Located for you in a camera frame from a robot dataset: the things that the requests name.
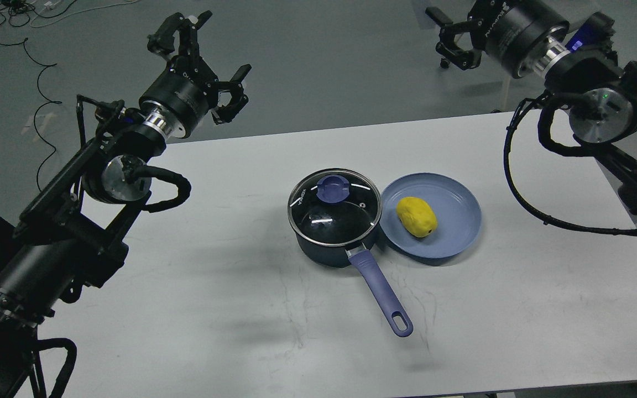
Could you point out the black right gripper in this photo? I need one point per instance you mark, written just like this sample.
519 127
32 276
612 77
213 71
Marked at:
512 33

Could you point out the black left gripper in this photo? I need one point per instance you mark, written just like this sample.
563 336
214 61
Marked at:
183 88

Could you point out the yellow potato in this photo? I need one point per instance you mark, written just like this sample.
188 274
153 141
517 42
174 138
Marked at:
416 216

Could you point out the glass lid blue knob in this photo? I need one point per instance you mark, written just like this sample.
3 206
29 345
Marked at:
334 207

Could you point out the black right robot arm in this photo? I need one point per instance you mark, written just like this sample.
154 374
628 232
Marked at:
589 102

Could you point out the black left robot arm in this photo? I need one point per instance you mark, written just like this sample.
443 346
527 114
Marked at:
72 233

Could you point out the blue plate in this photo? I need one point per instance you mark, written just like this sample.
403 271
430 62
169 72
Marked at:
456 208

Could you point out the dark blue saucepan purple handle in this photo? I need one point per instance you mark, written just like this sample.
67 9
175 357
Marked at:
359 256

